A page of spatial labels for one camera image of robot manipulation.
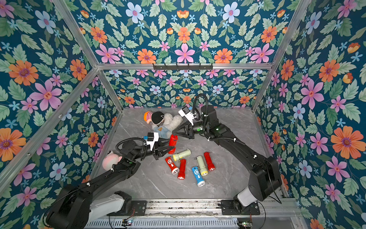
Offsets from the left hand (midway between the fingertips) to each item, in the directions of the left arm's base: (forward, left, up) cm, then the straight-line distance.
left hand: (172, 144), depth 69 cm
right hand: (+5, -3, +5) cm, 8 cm away
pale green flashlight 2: (-6, -16, -23) cm, 28 cm away
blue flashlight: (-11, -13, -24) cm, 29 cm away
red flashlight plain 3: (-2, -21, -25) cm, 32 cm away
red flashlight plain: (0, 0, +2) cm, 2 cm away
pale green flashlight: (+5, -1, -23) cm, 23 cm away
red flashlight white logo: (-4, +1, -23) cm, 24 cm away
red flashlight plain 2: (-7, -2, -24) cm, 25 cm away
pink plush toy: (+4, +40, -18) cm, 44 cm away
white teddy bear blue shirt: (+29, +5, -18) cm, 35 cm away
